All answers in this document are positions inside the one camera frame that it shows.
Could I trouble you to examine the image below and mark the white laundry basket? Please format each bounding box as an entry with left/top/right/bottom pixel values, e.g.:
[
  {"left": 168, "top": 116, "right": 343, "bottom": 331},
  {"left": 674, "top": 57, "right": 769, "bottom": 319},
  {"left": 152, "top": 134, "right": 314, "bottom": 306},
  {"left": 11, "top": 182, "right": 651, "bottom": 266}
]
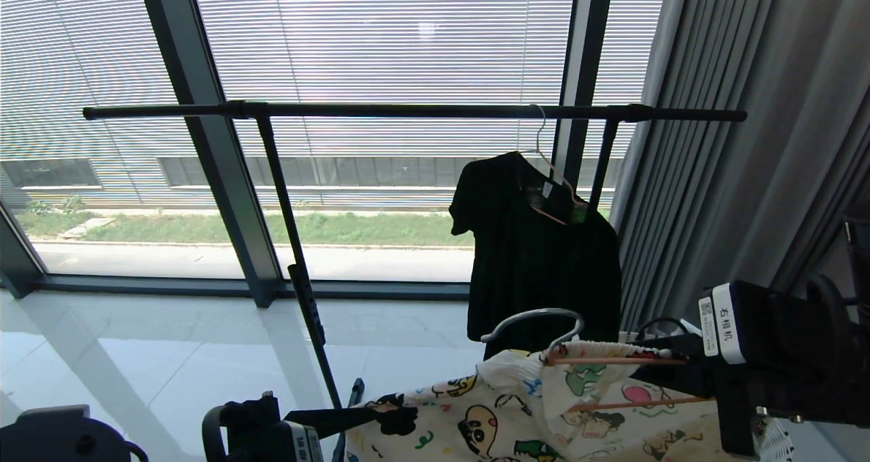
[{"left": 636, "top": 316, "right": 796, "bottom": 462}]

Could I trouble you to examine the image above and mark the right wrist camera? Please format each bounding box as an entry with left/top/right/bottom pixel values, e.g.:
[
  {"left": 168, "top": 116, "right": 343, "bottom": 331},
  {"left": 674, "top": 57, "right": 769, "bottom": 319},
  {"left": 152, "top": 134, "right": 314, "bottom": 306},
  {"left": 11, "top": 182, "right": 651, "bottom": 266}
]
[{"left": 699, "top": 275, "right": 864, "bottom": 388}]

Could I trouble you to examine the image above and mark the grey curtain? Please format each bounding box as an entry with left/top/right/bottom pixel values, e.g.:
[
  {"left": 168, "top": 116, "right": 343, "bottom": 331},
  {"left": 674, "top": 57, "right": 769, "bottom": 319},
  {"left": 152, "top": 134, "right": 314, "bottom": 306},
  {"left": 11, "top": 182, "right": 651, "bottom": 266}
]
[{"left": 608, "top": 0, "right": 870, "bottom": 334}]

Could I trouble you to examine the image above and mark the pink clothes hanger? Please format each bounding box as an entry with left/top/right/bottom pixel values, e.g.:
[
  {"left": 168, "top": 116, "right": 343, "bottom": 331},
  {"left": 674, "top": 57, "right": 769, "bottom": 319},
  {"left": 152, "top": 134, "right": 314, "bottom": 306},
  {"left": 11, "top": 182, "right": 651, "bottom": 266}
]
[
  {"left": 480, "top": 308, "right": 711, "bottom": 414},
  {"left": 520, "top": 104, "right": 589, "bottom": 227}
]

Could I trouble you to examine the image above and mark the window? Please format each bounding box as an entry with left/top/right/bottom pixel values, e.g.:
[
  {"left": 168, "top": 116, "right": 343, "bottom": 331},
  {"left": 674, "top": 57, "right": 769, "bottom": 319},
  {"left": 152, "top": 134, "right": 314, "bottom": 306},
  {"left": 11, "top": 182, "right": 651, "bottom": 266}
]
[{"left": 0, "top": 0, "right": 670, "bottom": 306}]

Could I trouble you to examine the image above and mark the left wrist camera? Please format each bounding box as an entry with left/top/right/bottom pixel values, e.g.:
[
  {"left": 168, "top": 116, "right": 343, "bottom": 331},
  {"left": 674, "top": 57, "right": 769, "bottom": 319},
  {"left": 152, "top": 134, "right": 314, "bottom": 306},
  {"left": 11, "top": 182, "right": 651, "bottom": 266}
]
[{"left": 202, "top": 393, "right": 325, "bottom": 462}]

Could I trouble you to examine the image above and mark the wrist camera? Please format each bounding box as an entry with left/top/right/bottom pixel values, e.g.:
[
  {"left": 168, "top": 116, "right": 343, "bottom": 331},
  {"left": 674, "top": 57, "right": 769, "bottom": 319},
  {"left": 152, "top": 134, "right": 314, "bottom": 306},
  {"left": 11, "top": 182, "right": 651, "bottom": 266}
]
[
  {"left": 202, "top": 393, "right": 325, "bottom": 462},
  {"left": 699, "top": 275, "right": 864, "bottom": 388}
]

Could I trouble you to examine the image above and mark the black clothes rack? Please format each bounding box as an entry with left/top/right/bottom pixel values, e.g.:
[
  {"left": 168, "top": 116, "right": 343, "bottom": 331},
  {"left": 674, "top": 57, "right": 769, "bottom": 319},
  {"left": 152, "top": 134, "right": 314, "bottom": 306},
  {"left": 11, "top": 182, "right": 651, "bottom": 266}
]
[{"left": 82, "top": 100, "right": 748, "bottom": 462}]

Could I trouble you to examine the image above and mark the black garment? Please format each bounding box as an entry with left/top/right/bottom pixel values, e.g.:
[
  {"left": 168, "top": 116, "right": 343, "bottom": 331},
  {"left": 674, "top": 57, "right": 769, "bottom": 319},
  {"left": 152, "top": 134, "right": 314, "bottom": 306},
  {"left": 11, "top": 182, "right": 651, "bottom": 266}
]
[{"left": 449, "top": 151, "right": 623, "bottom": 361}]

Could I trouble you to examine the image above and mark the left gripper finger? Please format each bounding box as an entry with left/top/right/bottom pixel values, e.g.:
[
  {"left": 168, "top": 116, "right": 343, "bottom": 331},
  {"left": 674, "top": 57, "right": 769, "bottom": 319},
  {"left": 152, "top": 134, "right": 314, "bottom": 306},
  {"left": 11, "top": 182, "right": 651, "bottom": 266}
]
[{"left": 284, "top": 405, "right": 383, "bottom": 441}]

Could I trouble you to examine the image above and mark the cream printed garment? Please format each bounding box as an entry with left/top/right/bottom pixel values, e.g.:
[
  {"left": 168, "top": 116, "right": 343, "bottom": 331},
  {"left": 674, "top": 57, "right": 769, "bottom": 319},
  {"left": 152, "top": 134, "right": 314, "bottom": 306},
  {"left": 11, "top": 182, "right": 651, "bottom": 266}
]
[{"left": 345, "top": 340, "right": 772, "bottom": 462}]

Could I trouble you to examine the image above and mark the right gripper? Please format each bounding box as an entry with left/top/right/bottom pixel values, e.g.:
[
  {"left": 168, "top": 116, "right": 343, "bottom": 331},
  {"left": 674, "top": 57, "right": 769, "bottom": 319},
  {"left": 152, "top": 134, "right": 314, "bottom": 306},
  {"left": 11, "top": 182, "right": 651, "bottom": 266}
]
[{"left": 629, "top": 333, "right": 870, "bottom": 457}]

